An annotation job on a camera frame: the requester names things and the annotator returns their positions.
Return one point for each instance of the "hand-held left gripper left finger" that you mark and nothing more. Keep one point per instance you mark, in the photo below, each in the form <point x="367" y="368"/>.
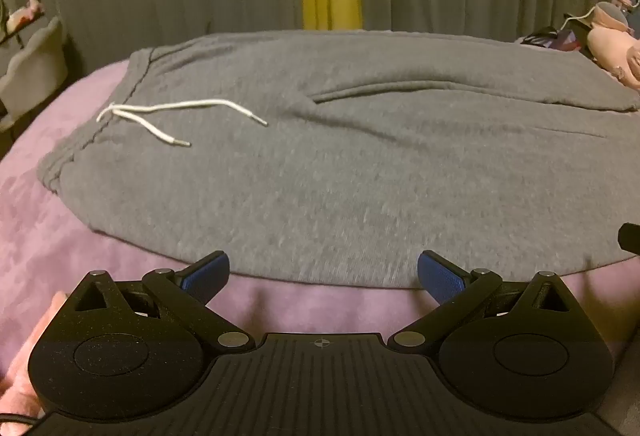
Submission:
<point x="207" y="273"/>

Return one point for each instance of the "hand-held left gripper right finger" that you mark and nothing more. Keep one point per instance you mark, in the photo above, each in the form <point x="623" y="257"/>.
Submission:
<point x="442" y="278"/>

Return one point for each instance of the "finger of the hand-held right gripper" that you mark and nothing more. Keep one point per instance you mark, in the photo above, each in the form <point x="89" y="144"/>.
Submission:
<point x="630" y="236"/>

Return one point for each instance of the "grey sweat pants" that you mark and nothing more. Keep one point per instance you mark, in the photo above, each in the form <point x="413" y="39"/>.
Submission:
<point x="325" y="166"/>

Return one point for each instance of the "pink plush blanket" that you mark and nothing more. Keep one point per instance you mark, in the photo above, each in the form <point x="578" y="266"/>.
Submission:
<point x="40" y="236"/>

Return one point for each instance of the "large pink plush toy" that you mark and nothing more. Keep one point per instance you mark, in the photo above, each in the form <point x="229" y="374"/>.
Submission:
<point x="612" y="41"/>

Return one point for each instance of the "pink fuzzy cloth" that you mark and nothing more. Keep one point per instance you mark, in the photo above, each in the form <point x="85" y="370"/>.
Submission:
<point x="25" y="366"/>

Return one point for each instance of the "grey fluffy chair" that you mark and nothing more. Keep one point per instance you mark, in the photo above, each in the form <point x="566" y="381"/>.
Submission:
<point x="35" y="61"/>

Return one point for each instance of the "small pink plush toy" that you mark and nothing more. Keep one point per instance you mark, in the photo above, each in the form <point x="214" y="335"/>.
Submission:
<point x="27" y="14"/>

